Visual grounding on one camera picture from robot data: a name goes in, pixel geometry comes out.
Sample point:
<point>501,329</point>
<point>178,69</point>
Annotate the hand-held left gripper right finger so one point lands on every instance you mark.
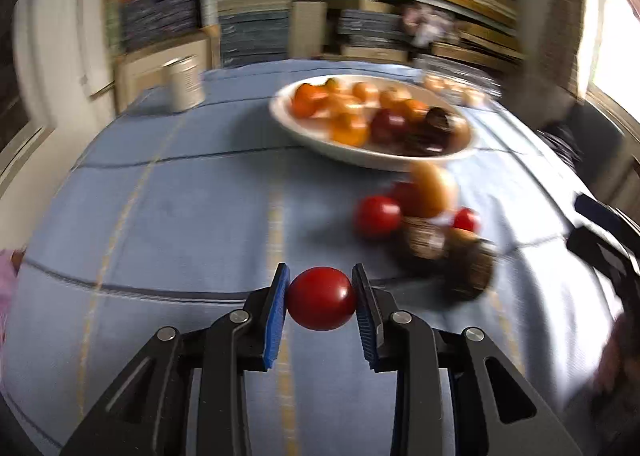
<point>365,326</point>

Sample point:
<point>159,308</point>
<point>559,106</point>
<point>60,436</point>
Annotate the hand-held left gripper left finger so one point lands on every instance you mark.
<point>276,321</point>

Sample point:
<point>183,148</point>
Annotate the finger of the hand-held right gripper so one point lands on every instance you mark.
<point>597,213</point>
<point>595,248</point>

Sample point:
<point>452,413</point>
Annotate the red cherry tomato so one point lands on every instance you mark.
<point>377,216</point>
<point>321,298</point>
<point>466,220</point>
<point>402,196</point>

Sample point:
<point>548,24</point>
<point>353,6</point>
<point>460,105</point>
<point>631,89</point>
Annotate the white plate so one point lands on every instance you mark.
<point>320,143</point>

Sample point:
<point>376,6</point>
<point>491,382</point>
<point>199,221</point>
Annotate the bright orange tangerine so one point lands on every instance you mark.
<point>307,100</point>

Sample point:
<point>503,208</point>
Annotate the large pale pink tomato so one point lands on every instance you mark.
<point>345,104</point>

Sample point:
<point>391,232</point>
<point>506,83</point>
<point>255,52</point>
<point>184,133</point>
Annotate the large pale yellow tomato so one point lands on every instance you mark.
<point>434,191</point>
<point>395,95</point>

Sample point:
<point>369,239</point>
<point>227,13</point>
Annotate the small pale orange tomato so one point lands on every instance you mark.
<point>367,90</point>

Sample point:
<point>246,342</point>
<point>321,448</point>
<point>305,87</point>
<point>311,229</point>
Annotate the small yellow orange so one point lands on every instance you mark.
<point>333,84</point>

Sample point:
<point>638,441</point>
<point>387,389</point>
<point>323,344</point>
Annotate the dark cloth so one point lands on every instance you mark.
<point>565,145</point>

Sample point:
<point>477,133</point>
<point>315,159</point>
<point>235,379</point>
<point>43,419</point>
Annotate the blue checked tablecloth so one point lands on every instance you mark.
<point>175,211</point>

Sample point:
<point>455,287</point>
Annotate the white framed window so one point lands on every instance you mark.
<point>20,150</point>
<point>617,60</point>

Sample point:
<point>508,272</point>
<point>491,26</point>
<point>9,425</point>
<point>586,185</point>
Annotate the row of small pale tomatoes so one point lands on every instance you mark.
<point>450,85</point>

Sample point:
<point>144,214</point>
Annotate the dark red plum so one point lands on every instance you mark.
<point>389,125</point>

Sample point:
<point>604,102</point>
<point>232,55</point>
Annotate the stack of yellow brown mats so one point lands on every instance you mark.
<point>480,10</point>

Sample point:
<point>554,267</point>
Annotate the pale metal can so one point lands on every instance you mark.
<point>185,83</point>

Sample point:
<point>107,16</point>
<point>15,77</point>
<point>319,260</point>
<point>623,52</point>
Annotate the pink plastic bag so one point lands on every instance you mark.
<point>425,23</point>

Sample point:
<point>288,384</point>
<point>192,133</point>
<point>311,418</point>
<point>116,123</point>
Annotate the purple cloth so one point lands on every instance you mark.
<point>7,276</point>

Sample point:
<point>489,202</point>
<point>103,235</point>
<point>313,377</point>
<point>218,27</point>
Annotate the beige box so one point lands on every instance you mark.
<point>150,65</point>

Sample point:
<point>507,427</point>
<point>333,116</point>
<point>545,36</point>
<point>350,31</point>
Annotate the stack of blue patterned packets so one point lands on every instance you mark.
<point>255,35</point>

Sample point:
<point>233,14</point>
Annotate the stack of dark packets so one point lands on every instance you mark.
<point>370,30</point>

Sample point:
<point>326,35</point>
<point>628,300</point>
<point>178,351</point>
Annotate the upright cardboard sheet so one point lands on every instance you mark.
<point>308,25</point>

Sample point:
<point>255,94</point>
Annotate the stack of orange blue packets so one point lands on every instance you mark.
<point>155,10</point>

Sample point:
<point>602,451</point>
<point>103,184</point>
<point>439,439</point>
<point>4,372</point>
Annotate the white panel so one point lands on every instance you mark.
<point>95,35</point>

